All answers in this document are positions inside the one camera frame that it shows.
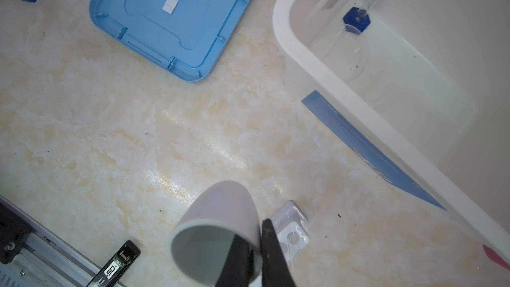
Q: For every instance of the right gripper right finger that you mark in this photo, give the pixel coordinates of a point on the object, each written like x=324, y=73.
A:
x=275, y=271

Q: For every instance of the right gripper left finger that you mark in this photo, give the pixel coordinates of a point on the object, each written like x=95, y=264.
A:
x=239, y=265

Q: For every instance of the small white ceramic crucible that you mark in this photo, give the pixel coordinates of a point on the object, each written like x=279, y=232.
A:
x=200, y=241

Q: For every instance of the blue base measuring cylinder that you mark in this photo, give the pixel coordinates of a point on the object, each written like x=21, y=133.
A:
x=362, y=8

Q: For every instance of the clear glass petri dish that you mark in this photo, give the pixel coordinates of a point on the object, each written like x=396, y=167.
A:
x=343, y=49

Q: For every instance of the white test tube rack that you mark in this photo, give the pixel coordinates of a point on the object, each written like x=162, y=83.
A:
x=291, y=227

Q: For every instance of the black stapler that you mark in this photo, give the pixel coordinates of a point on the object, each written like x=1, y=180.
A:
x=110, y=274

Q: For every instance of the pink jar black lid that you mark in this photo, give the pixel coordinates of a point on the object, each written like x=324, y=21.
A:
x=494, y=257

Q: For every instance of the blue plastic bin lid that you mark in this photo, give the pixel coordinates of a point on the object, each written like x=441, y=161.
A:
x=184, y=37

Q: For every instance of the white plastic storage bin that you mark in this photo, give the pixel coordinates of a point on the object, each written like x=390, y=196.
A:
x=430, y=111

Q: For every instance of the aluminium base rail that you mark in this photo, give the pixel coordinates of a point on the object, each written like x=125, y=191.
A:
x=31, y=255

